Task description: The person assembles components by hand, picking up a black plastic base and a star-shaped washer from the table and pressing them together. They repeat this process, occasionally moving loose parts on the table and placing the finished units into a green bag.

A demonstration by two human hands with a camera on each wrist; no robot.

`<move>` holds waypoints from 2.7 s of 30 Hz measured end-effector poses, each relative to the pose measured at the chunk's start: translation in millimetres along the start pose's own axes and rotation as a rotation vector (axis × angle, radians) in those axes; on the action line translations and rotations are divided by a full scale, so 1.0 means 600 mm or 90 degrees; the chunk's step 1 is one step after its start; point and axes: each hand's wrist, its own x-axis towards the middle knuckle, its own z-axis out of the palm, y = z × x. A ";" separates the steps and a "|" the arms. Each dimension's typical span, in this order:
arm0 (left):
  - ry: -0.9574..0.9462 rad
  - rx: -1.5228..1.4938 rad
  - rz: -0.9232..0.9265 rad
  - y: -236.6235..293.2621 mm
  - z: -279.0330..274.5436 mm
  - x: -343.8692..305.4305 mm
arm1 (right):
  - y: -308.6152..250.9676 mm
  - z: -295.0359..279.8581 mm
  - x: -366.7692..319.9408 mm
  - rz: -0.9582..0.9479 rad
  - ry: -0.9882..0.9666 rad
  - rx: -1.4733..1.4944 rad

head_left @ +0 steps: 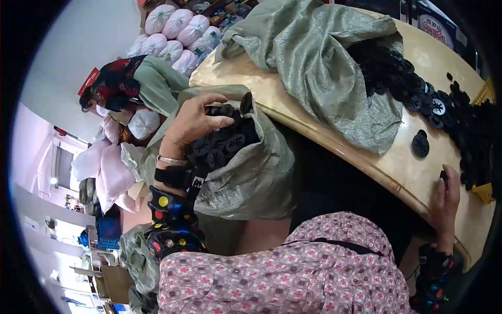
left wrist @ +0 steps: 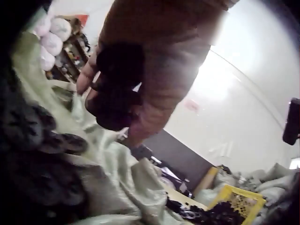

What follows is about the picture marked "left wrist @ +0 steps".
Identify person's left hand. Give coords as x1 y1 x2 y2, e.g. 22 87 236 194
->
77 0 231 148

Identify person's left fingers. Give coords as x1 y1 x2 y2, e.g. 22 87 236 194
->
77 43 102 117

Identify person's left thumb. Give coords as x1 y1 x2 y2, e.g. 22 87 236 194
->
128 98 183 148

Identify black soft fabric piece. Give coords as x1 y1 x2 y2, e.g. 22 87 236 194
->
90 43 146 131

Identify cluttered dark shelf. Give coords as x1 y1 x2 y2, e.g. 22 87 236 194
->
46 19 92 83

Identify pile of pale pink bags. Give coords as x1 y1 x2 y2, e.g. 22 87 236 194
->
32 14 72 71

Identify pale green woven sack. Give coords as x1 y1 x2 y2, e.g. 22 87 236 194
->
12 30 190 225

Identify yellow cardboard strip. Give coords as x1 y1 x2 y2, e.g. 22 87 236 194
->
194 167 219 195

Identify pile of dark fabric pieces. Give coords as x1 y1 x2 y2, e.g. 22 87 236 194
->
0 94 89 218

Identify heap of black small pieces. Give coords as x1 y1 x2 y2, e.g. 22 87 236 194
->
167 199 246 225

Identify yellow plastic crate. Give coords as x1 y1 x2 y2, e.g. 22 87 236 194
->
206 184 267 225

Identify pile of white sacks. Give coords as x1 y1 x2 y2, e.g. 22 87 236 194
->
254 163 300 204

